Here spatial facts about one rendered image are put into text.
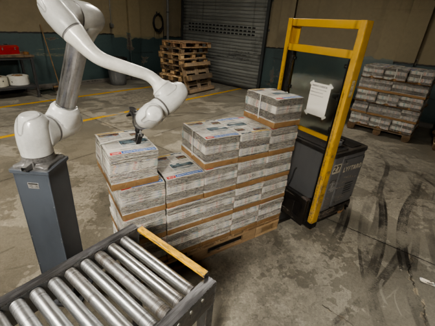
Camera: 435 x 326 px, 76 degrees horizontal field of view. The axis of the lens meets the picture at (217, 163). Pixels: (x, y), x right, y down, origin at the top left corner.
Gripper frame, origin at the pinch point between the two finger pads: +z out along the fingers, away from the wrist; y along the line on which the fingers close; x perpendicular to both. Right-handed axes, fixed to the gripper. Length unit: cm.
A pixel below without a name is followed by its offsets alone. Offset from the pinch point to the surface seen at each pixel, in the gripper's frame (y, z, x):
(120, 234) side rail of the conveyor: 52, -16, -20
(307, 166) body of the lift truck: 54, 36, 174
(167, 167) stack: 26.9, 27.7, 26.6
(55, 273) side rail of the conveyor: 58, -27, -48
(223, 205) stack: 65, 28, 66
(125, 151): 12.3, 4.8, -4.4
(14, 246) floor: 70, 126, -78
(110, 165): 18.7, 5.2, -14.1
